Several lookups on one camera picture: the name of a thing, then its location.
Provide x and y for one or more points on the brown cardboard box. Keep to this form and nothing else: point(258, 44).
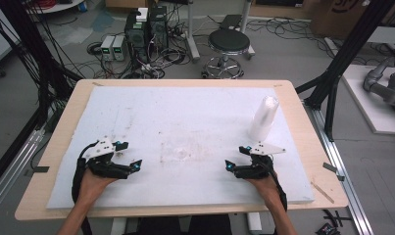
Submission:
point(129, 3)

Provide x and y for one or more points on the black computer tower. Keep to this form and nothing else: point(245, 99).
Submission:
point(159, 29)
point(137, 40)

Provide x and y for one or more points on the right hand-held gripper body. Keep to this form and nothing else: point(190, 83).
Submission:
point(260, 163)

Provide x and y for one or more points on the large printed cardboard box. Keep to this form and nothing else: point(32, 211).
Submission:
point(342, 18)

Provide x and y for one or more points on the stack of white cups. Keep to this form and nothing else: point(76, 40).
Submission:
point(264, 119)

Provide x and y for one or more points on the thin wooden stick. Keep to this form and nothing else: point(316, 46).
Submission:
point(322, 192)

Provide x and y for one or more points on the white foam mat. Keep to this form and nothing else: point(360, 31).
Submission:
point(185, 130)

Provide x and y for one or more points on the black round stool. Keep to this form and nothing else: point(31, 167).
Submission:
point(228, 42)

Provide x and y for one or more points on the grey power supply unit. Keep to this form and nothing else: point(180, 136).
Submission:
point(119, 47)
point(107, 47)

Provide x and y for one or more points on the person's left hand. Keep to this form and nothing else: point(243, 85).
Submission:
point(93, 187)

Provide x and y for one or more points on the round white table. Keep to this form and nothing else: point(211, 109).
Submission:
point(59, 5)

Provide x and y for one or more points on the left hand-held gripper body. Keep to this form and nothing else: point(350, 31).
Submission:
point(102, 163)

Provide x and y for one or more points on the white platform board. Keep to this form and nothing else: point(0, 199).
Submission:
point(371, 114)

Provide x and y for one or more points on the small white box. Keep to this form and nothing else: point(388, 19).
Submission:
point(141, 14)

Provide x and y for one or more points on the light wooden table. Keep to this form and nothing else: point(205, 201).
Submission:
point(316, 130)

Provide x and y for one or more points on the person's legs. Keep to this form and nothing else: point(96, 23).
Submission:
point(185, 225)

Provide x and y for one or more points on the person's right hand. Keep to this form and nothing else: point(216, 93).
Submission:
point(267, 191)

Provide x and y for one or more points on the black tape strip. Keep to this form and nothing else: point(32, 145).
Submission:
point(332, 169)
point(41, 169)

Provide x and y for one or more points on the aluminium floor rail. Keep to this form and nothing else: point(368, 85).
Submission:
point(342, 169)
point(12, 176)

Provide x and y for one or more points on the black metal frame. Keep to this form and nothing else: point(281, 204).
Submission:
point(342, 55)

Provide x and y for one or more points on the white desk leg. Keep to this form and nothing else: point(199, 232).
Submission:
point(247, 29)
point(192, 39)

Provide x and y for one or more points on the blue roll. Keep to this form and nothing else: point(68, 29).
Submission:
point(83, 6)

